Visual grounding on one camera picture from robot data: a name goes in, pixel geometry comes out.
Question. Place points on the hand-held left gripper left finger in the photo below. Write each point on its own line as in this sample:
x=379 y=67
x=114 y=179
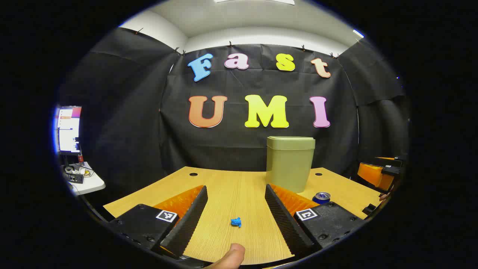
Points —
x=190 y=220

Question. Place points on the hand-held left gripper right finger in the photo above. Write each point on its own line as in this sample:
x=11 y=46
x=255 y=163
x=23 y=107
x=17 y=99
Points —
x=283 y=220

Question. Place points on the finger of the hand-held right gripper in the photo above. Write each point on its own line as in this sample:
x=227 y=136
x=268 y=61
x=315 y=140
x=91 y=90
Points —
x=394 y=161
x=373 y=175

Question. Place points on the blue pop can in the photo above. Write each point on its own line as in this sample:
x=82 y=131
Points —
x=321 y=197

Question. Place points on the blue paper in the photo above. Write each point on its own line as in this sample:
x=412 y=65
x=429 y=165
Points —
x=236 y=222

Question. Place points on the green desktop garbage bin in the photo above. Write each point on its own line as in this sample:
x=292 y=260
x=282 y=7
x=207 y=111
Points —
x=289 y=164

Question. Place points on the wooden desktop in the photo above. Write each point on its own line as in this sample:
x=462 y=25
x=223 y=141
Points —
x=231 y=194

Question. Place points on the black backdrop cloth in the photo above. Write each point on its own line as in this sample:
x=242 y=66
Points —
x=231 y=149

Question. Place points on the white side table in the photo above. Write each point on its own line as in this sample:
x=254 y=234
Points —
x=91 y=183

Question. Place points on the black keypad device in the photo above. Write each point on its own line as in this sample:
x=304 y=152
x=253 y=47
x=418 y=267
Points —
x=74 y=178

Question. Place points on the small red bottle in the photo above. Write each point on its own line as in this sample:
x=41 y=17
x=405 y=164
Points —
x=80 y=158

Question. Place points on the computer monitor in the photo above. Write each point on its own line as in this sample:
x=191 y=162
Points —
x=69 y=130

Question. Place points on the white ceiling light panel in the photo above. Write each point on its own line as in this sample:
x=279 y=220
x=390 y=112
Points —
x=254 y=1

